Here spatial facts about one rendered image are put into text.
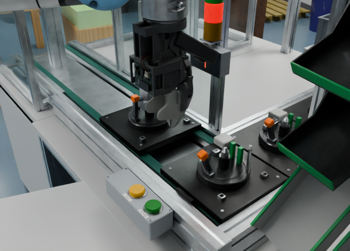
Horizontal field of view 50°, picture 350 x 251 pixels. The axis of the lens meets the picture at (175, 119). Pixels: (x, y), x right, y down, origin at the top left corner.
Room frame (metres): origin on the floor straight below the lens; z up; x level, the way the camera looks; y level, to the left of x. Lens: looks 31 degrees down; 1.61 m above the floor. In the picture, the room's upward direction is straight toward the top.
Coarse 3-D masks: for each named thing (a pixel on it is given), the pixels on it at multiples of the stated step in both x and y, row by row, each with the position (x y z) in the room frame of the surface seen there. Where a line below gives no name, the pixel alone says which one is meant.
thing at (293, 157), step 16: (336, 96) 0.64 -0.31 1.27; (320, 112) 0.62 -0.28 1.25; (336, 112) 0.63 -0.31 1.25; (304, 128) 0.61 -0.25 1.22; (320, 128) 0.60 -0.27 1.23; (336, 128) 0.59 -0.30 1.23; (288, 144) 0.59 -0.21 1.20; (304, 144) 0.58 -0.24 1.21; (320, 144) 0.57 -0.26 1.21; (336, 144) 0.56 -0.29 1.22; (304, 160) 0.54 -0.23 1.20; (320, 160) 0.53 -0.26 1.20; (336, 160) 0.52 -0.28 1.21; (320, 176) 0.49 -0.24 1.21; (336, 176) 0.49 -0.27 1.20
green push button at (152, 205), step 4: (148, 200) 0.68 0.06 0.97; (152, 200) 0.68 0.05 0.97; (156, 200) 0.68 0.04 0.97; (148, 204) 0.66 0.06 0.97; (152, 204) 0.66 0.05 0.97; (156, 204) 0.66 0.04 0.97; (160, 204) 0.66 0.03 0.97; (148, 208) 0.65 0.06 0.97; (152, 208) 0.65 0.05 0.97; (156, 208) 0.65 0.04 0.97; (160, 208) 0.66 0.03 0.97; (148, 212) 0.65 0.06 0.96; (152, 212) 0.64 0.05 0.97; (156, 212) 0.65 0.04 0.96
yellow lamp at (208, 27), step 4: (204, 24) 1.00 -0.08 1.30; (208, 24) 0.99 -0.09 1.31; (212, 24) 0.98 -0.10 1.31; (216, 24) 0.98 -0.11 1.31; (220, 24) 0.99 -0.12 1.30; (204, 28) 1.00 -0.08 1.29; (208, 28) 0.99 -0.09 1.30; (212, 28) 0.98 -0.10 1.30; (216, 28) 0.98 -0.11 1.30; (220, 28) 0.99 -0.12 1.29; (204, 32) 1.00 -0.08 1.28; (208, 32) 0.99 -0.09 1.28; (212, 32) 0.98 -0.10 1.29; (216, 32) 0.98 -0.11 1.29; (220, 32) 0.99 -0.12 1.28; (204, 36) 1.00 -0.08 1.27; (208, 36) 0.99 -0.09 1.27; (212, 36) 0.98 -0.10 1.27; (216, 36) 0.98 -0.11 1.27; (220, 36) 0.99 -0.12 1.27; (208, 40) 0.99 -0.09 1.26; (212, 40) 0.98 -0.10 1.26; (216, 40) 0.98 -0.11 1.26
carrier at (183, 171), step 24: (216, 144) 0.91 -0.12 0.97; (168, 168) 0.80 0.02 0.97; (192, 168) 0.80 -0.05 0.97; (216, 168) 0.78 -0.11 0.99; (240, 168) 0.78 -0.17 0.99; (264, 168) 0.80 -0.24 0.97; (192, 192) 0.71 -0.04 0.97; (216, 192) 0.71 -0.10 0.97; (240, 192) 0.71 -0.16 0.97; (264, 192) 0.71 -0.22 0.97; (216, 216) 0.63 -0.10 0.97
